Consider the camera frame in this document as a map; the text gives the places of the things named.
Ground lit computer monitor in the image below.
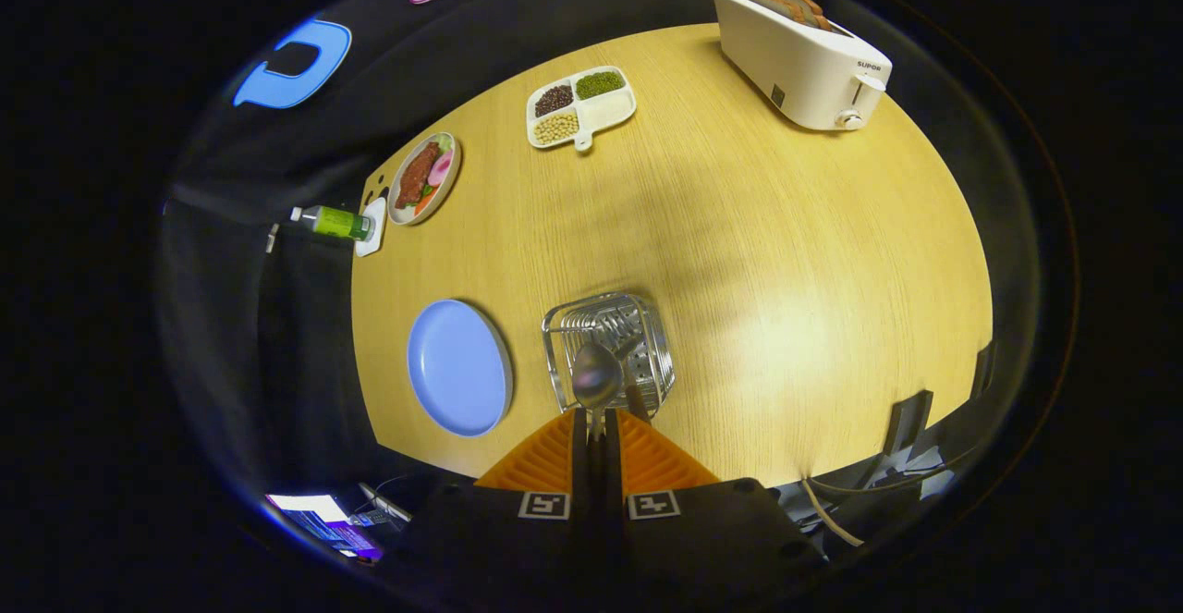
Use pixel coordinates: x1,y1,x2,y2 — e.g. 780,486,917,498
266,493,384,563

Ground white toaster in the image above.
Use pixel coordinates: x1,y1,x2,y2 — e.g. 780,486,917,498
712,0,894,131

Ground white compartment dish with beans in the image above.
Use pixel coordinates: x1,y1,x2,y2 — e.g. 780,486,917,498
525,65,639,153

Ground spoon with wooden handle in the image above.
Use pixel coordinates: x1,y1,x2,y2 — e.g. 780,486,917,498
570,342,626,494

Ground grey laptop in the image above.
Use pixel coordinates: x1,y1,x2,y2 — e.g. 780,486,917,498
359,482,414,523

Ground steel perforated basket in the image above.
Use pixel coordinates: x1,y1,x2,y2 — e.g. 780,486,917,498
542,292,677,418

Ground toast slice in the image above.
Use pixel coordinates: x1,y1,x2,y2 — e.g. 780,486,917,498
730,0,805,24
763,0,835,33

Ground plate of food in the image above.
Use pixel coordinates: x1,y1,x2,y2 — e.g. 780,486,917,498
386,130,462,227

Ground black table bracket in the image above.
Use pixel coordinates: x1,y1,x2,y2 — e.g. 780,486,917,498
969,340,997,401
880,389,934,457

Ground blue plate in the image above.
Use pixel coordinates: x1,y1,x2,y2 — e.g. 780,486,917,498
407,298,515,438

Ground fork with wooden handle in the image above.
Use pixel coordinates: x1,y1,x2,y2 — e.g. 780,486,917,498
615,334,652,422

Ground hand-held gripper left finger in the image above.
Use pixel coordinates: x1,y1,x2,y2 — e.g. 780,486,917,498
393,408,597,613

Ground beige cable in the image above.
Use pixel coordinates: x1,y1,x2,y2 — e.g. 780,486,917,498
799,476,865,547

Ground green drink bottle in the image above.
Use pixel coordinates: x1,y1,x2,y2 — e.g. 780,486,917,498
290,205,376,242

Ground white coaster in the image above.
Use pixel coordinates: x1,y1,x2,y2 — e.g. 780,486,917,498
355,196,388,258

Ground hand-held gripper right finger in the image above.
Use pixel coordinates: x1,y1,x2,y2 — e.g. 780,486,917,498
603,408,828,609

